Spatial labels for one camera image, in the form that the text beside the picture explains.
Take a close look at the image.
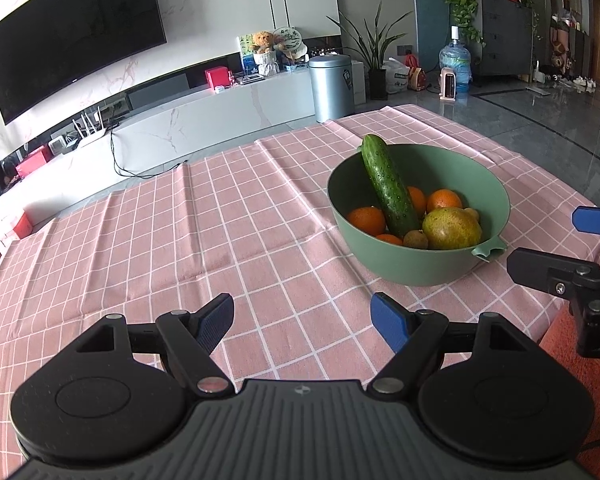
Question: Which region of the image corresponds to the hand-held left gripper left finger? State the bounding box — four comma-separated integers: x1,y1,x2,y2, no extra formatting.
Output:
75,292,236,396

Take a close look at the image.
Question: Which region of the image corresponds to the dark drawer cabinet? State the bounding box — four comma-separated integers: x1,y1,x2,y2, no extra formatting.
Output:
480,0,537,79

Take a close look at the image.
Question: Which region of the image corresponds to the blue water bottle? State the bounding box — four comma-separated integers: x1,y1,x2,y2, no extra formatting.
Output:
439,25,473,94

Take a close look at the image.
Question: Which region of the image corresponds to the pink small heater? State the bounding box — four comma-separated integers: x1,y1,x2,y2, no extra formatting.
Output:
439,66,459,100

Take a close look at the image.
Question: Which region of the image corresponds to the tall potted plant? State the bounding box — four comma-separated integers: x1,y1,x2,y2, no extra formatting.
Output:
326,1,412,101

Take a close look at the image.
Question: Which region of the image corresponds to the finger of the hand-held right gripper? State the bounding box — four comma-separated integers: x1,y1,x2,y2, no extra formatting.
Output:
571,205,600,237
506,247,600,359

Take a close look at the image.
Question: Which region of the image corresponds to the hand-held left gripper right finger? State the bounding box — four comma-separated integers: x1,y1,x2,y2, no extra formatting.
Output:
370,291,540,395

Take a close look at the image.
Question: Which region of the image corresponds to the black cable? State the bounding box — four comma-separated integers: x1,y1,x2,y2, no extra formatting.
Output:
110,129,189,178

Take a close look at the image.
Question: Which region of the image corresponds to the white plastic bag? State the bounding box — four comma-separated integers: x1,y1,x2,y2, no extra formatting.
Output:
383,57,411,94

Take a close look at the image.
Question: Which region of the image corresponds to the round painted fan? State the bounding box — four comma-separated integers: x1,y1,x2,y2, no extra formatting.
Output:
272,27,307,57

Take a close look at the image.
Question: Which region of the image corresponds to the green colander bowl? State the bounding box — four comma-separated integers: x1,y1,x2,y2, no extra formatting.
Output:
326,144,511,287

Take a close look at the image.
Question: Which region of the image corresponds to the small red box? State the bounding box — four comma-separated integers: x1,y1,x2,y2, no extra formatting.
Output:
204,67,230,92

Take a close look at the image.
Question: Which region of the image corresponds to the teddy bear bouquet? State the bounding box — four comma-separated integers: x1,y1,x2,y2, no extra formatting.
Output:
247,31,281,79

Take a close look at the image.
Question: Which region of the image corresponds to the yellow green mango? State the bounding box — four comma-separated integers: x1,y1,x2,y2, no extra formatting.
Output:
422,207,482,251

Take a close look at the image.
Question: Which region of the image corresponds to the green cucumber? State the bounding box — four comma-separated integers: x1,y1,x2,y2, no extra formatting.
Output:
361,134,421,238

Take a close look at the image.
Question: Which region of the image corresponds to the white marble television cabinet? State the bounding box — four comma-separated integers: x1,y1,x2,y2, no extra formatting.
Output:
0,59,367,228

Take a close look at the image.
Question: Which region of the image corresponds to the white router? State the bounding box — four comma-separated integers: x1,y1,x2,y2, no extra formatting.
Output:
72,109,107,142

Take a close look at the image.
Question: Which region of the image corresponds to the wide red box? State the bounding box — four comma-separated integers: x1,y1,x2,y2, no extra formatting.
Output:
15,144,52,178

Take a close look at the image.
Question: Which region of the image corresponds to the pink checked tablecloth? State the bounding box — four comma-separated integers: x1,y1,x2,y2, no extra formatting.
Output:
0,104,600,471

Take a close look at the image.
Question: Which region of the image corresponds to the orange cloth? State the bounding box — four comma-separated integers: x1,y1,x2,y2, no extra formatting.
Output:
537,305,600,480

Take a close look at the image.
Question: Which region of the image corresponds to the silver trash can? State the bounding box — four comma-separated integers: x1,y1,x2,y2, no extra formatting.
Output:
308,55,355,124

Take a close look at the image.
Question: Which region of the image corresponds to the black curved television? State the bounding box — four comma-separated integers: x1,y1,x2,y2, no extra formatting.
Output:
0,0,168,125

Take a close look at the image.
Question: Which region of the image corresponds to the red bag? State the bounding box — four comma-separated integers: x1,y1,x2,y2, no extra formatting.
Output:
405,55,428,92

